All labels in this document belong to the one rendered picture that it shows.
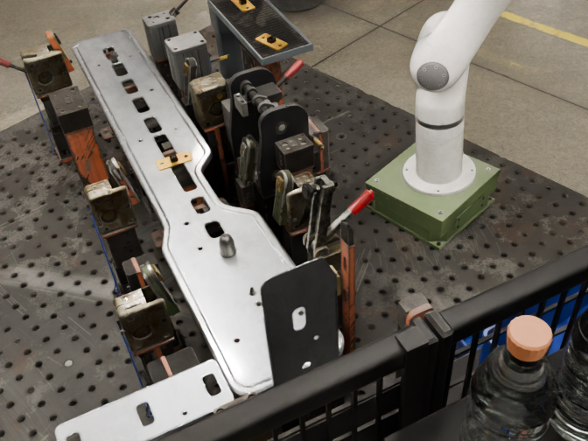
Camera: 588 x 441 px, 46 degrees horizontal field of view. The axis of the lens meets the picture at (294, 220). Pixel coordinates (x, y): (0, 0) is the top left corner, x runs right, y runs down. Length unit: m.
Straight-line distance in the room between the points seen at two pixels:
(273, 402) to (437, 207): 1.29
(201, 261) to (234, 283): 0.09
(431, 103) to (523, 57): 2.32
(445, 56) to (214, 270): 0.68
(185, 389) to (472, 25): 0.95
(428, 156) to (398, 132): 0.42
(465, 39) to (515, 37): 2.60
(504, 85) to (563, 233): 1.91
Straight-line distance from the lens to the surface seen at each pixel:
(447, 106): 1.72
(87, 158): 1.98
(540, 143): 3.40
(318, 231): 1.30
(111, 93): 1.98
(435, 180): 1.85
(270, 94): 1.58
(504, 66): 3.92
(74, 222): 2.06
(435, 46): 1.59
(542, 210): 2.00
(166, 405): 1.24
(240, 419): 0.56
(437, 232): 1.81
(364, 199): 1.32
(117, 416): 1.25
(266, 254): 1.42
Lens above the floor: 2.03
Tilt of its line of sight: 44 degrees down
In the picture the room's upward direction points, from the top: 5 degrees counter-clockwise
